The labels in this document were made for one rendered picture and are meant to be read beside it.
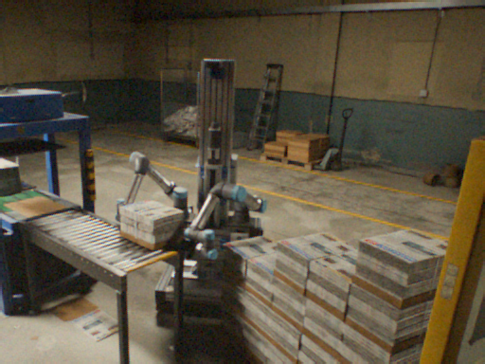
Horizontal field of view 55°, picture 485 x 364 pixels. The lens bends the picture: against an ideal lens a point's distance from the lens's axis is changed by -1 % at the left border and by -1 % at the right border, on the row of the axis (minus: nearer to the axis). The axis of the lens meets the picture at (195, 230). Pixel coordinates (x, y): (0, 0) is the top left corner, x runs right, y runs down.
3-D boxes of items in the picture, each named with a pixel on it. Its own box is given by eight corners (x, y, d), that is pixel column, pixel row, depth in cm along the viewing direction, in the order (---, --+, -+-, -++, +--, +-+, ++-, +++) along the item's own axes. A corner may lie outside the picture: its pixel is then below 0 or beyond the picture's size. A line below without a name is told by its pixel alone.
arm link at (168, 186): (177, 205, 382) (130, 163, 354) (171, 200, 395) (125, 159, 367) (188, 194, 382) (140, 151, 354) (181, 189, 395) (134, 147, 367)
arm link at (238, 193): (254, 196, 370) (223, 180, 323) (271, 200, 362) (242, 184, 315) (250, 211, 369) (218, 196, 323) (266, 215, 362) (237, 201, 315)
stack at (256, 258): (259, 330, 374) (267, 233, 344) (371, 426, 278) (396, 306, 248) (218, 342, 356) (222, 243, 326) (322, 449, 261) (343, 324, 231)
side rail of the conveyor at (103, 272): (127, 290, 290) (127, 273, 285) (120, 294, 286) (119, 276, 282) (24, 233, 376) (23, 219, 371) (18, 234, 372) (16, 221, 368)
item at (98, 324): (126, 326, 373) (126, 325, 372) (97, 340, 353) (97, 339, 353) (99, 309, 396) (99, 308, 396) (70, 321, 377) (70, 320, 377)
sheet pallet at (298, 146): (332, 164, 938) (335, 136, 917) (310, 171, 882) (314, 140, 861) (281, 154, 1015) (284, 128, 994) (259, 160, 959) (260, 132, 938)
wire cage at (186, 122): (220, 145, 1102) (223, 69, 1041) (196, 150, 1046) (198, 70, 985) (184, 137, 1180) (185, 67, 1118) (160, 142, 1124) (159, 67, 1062)
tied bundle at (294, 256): (321, 264, 296) (326, 230, 288) (354, 283, 272) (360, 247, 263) (273, 275, 280) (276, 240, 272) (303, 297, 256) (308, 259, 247)
